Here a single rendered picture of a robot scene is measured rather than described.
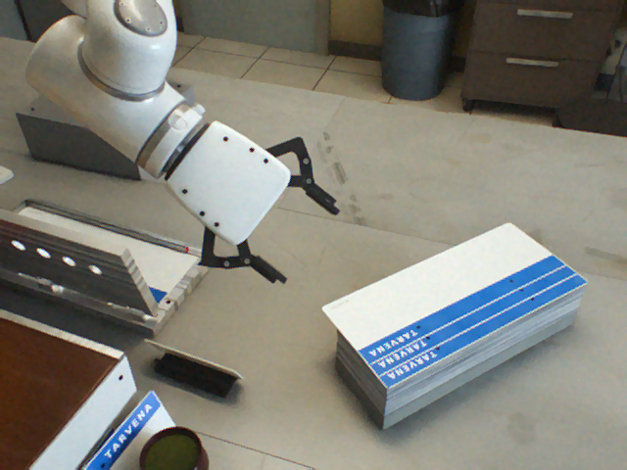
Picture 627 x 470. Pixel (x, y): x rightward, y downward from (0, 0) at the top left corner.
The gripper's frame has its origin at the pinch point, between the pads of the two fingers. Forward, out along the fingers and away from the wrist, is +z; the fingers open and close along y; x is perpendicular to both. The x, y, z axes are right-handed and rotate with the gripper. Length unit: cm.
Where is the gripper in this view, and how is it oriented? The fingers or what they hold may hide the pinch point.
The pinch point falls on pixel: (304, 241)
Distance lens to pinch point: 66.8
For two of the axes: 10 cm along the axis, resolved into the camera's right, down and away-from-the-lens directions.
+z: 7.8, 6.1, 1.4
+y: -6.1, 7.9, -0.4
